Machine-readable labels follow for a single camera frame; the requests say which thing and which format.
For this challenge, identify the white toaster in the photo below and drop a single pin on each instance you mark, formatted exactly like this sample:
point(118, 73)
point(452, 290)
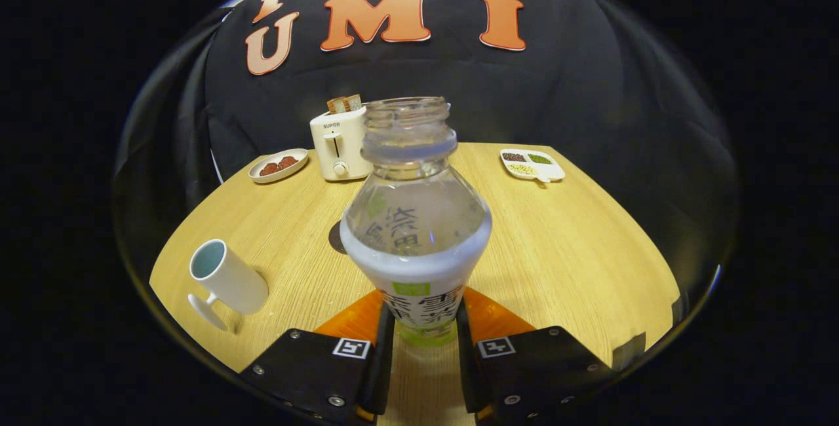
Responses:
point(337, 147)

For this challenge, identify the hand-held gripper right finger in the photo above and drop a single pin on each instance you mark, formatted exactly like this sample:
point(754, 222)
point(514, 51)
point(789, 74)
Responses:
point(531, 367)

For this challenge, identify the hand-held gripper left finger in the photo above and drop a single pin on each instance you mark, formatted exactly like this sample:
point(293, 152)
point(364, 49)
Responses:
point(314, 367)

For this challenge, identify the clear plastic juice bottle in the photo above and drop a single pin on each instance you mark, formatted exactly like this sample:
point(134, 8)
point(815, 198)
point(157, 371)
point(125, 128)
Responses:
point(416, 275)

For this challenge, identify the wooden table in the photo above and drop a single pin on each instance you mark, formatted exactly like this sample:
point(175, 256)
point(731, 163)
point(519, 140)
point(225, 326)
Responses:
point(564, 242)

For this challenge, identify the white cup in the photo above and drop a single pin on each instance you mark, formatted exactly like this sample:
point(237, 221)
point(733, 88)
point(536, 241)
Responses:
point(236, 278)

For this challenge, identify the toast slice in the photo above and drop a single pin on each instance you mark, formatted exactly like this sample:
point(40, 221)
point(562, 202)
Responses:
point(337, 105)
point(354, 102)

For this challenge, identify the white divided bean dish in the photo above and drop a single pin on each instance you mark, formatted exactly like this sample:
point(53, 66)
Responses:
point(532, 175)

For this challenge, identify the brown meat piece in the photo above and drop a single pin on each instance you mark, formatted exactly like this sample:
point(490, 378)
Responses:
point(269, 169)
point(288, 162)

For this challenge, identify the dark round coaster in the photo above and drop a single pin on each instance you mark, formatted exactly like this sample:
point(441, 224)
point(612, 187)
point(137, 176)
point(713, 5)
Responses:
point(335, 242)

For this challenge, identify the round beige plate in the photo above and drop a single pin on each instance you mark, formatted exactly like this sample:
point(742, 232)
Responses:
point(278, 176)

